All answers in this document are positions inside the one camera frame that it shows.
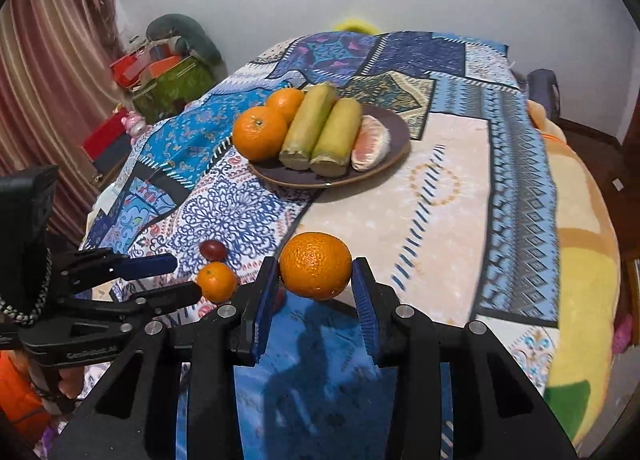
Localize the medium orange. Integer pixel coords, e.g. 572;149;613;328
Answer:
279;232;352;301

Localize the peeled pomelo segment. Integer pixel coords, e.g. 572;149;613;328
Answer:
350;116;390;172

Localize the large orange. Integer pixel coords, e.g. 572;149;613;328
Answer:
265;87;305;125
232;106;288;162

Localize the person's left hand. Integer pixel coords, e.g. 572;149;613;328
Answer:
28;362;85;416

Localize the dark red grape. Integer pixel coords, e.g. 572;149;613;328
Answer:
272;288;286;314
198;239;228;262

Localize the small mandarin orange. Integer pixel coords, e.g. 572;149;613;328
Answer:
196;262;240;304

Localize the blue patchwork bedspread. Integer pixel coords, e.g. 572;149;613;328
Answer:
81;30;561;460

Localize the red box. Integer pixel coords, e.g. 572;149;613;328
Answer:
82;106;130;174

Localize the pink toy figure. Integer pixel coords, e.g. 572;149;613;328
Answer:
122;111;148;139

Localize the green storage box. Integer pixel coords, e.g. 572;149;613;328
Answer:
132;57;217;124

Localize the purple ceramic plate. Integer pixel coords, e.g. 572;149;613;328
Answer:
248;106;411;189

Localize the yellow orange blanket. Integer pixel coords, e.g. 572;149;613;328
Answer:
526;100;620;445

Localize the striped pink curtain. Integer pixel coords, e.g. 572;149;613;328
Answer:
1;0;125;243

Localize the grey neck pillow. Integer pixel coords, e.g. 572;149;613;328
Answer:
145;14;222;66

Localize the dark blue bag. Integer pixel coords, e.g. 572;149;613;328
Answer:
527;69;561;122

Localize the yellow plastic hoop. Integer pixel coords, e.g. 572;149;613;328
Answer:
333;18;381;35

